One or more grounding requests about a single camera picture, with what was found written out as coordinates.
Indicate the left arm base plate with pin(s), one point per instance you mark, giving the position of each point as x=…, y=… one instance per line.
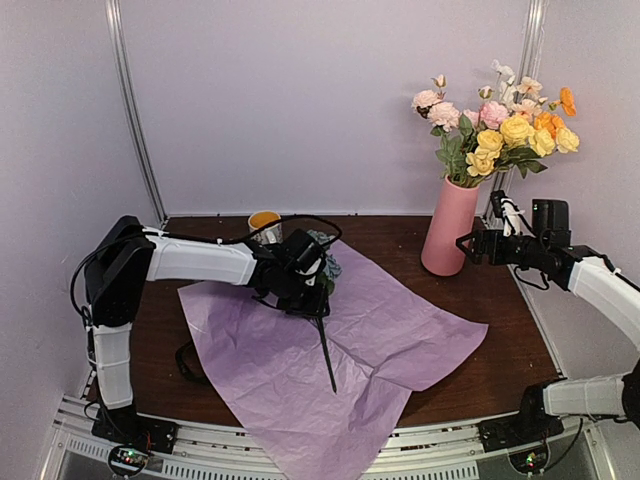
x=127, y=427

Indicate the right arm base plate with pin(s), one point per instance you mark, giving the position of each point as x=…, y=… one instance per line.
x=518, y=429

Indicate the pink cylindrical vase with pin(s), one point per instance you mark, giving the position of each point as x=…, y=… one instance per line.
x=453, y=218

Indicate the pink and yellow roses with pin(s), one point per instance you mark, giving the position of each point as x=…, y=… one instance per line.
x=492, y=112

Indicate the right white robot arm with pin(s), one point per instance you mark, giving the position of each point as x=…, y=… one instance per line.
x=591, y=277

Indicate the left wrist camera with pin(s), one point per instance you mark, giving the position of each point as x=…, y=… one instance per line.
x=301, y=251

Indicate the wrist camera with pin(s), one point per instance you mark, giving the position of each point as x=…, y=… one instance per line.
x=550, y=222
x=301, y=251

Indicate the peach rose stem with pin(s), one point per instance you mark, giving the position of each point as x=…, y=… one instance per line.
x=453, y=129

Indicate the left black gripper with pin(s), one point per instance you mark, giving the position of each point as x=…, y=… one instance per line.
x=316, y=305

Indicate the mug with yellow interior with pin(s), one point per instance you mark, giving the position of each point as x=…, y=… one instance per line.
x=265, y=227

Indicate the left aluminium frame post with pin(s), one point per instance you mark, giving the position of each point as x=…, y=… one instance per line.
x=116, y=32

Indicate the aluminium front rail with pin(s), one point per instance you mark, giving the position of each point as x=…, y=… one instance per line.
x=80, y=445

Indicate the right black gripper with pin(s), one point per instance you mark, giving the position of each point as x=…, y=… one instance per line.
x=484, y=238

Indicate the yellow rose bunch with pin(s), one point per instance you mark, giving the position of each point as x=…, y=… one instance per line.
x=516, y=145

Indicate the fuzzy green orange flower stem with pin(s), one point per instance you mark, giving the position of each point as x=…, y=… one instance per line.
x=563, y=107

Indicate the blue hydrangea flower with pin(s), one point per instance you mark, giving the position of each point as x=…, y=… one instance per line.
x=328, y=275

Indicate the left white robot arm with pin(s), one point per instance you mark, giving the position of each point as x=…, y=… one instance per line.
x=132, y=255

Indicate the purple tissue paper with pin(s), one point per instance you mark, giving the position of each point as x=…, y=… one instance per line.
x=385, y=342

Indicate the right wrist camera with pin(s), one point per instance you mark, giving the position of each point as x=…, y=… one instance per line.
x=550, y=222

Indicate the black printed ribbon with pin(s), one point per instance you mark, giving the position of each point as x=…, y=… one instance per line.
x=186, y=372

